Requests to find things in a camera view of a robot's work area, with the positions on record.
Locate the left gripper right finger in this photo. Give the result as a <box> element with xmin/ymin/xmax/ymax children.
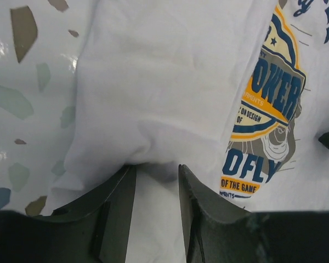
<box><xmin>178</xmin><ymin>165</ymin><xmax>329</xmax><ymax>262</ymax></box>

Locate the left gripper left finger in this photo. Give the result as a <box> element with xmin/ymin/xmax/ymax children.
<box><xmin>0</xmin><ymin>166</ymin><xmax>137</xmax><ymax>262</ymax></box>

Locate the white motorcycle print tank top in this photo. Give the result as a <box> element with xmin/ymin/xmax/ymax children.
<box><xmin>43</xmin><ymin>1</ymin><xmax>329</xmax><ymax>262</ymax></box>

